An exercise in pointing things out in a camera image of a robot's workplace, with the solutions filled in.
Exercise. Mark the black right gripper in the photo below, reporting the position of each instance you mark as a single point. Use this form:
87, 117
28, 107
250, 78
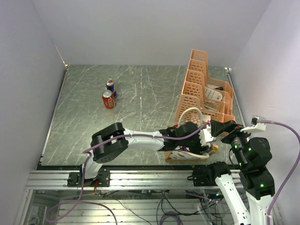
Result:
217, 127

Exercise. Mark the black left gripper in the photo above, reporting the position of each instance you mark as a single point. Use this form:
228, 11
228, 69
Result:
198, 147

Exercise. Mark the watermelon print canvas bag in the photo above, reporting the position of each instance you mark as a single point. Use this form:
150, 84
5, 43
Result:
184, 154

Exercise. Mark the red cola can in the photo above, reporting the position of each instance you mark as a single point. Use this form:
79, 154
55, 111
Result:
108, 99

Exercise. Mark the blue silver energy drink can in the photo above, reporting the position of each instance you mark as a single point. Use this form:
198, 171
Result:
110, 85

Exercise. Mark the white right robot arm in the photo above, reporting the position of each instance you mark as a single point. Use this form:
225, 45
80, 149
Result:
252, 155

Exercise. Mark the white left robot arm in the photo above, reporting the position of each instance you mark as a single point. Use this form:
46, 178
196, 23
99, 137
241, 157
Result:
110, 142

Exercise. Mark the white paper card box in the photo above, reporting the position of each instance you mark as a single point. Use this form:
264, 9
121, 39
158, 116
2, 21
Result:
206, 118

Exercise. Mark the yellow tag block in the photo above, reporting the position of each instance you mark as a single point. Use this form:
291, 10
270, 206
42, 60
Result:
215, 147

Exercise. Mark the peach plastic file organizer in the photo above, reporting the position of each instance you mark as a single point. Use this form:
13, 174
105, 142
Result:
193, 91

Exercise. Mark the white label packet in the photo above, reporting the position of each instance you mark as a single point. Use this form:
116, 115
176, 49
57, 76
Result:
213, 94

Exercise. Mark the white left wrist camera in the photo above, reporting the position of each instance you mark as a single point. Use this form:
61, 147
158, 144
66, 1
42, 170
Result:
206, 138

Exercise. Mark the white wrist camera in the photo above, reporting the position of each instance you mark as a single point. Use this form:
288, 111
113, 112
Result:
256, 125
206, 138

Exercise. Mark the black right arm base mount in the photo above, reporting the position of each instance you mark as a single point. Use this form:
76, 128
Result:
204, 175

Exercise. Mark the aluminium mounting rail frame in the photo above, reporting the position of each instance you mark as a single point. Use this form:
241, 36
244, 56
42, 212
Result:
118, 180

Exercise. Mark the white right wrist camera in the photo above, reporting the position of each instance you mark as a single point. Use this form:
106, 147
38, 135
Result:
256, 125

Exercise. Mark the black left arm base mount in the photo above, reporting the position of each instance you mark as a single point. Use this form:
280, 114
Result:
101, 180

